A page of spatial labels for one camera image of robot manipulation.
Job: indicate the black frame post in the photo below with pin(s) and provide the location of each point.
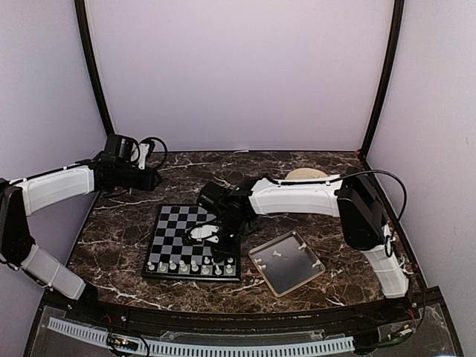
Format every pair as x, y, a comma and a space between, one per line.
91, 64
384, 81

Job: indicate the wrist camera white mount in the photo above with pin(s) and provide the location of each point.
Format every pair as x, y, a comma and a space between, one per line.
201, 233
141, 154

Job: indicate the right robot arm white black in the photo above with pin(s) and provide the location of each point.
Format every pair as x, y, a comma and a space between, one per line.
350, 197

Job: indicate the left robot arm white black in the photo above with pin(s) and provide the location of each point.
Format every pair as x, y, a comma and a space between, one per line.
121, 164

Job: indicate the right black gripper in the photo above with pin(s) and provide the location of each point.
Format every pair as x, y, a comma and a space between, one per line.
218, 251

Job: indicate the white king chess piece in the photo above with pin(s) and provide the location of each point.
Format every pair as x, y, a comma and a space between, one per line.
183, 266

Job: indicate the white queen chess piece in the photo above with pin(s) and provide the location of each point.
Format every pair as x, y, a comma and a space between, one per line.
194, 266

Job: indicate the black front rail base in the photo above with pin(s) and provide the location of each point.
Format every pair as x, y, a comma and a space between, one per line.
421, 327

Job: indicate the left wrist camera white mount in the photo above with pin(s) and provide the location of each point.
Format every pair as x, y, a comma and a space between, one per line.
141, 154

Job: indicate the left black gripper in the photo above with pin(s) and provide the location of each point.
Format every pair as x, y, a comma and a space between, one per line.
147, 184

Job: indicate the grey slotted cable duct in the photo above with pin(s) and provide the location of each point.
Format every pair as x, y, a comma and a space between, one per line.
124, 344

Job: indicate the left black frame post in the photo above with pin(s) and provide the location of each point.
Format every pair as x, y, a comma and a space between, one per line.
91, 64

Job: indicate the right black frame post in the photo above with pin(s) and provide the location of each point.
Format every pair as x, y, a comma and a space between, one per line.
384, 81

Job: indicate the black grey chessboard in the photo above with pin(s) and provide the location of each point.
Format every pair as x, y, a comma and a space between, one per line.
171, 222

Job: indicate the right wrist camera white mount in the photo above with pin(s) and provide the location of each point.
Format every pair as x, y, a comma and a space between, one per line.
201, 233

